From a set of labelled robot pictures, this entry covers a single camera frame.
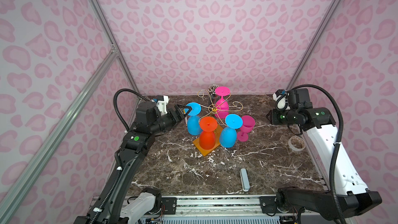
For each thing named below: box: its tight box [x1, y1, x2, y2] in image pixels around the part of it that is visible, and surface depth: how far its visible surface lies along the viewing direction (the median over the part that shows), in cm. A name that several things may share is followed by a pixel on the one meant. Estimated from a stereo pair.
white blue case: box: [239, 168, 251, 192], surface depth 80 cm
